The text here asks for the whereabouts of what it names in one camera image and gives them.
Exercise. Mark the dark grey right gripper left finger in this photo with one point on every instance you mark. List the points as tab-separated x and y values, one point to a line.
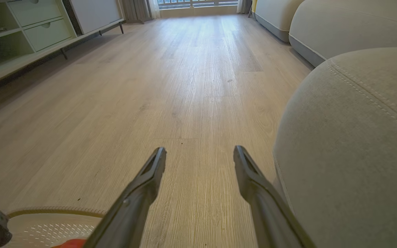
133	206

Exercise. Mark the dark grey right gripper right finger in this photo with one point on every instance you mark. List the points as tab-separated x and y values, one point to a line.
267	206

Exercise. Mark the red clothing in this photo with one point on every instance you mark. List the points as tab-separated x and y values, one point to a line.
71	244

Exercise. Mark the cream perforated laundry basket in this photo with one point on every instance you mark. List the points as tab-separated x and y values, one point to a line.
47	227

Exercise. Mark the beige round sofa seat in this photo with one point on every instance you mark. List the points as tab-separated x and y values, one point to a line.
350	155

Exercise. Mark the small beige sofa section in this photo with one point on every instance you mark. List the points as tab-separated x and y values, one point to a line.
276	15

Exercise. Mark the pale green cabinet drawer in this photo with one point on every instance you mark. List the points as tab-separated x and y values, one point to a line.
34	12
48	34

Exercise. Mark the white low TV cabinet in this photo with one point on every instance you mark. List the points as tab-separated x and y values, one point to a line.
9	58

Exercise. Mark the white cabinet door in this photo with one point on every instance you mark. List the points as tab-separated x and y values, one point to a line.
95	13

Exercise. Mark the grey curtain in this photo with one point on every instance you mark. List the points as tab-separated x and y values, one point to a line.
244	6
134	9

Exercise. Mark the beige sofa section grey base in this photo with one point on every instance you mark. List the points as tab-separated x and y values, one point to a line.
350	27

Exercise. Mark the white sheer curtain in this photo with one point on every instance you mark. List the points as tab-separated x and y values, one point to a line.
154	8

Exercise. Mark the window railing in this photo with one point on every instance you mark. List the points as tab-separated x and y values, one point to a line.
191	2

